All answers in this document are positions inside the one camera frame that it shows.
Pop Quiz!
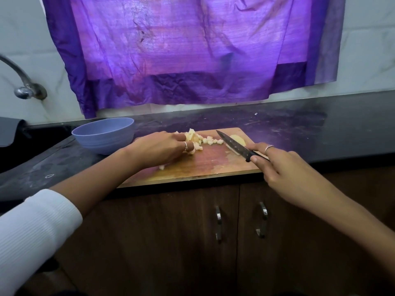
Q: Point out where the person's left hand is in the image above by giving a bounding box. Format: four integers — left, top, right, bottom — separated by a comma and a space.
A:
123, 130, 203, 171

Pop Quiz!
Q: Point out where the person's right hand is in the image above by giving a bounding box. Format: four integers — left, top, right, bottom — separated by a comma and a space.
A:
249, 142, 337, 212

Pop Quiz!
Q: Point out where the pile of diced potato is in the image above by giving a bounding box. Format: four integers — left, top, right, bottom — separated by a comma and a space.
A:
157, 128, 225, 171

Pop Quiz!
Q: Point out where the blue bowl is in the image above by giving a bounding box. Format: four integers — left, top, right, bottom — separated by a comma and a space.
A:
71, 117, 135, 156

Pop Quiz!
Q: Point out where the potato slice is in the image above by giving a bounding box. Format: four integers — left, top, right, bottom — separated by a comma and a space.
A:
230, 134, 248, 149

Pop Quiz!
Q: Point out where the black handled knife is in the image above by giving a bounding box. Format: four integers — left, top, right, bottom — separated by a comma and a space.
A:
216, 129, 270, 163

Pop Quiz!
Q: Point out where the person's left forearm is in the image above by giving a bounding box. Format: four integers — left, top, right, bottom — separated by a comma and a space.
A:
51, 148, 139, 216

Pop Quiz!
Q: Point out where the person's right forearm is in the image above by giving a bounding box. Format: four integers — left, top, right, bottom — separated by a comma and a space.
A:
315, 191, 395, 281

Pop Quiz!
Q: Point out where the wooden cutting board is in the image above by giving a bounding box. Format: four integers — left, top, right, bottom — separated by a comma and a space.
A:
117, 127, 272, 189

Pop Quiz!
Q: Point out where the purple cloth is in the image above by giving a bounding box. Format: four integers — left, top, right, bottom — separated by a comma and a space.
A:
41, 0, 348, 119

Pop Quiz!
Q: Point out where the dark sink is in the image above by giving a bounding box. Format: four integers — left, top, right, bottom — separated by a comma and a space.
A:
0, 125, 75, 173

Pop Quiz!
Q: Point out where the metal faucet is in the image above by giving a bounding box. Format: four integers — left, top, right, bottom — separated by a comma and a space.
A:
0, 54, 48, 101

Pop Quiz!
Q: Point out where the grey cloth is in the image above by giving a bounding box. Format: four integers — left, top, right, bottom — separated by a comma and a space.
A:
0, 117, 27, 148

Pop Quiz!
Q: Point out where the metal cabinet handle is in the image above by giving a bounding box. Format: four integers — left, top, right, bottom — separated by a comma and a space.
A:
214, 204, 224, 244
256, 201, 270, 239

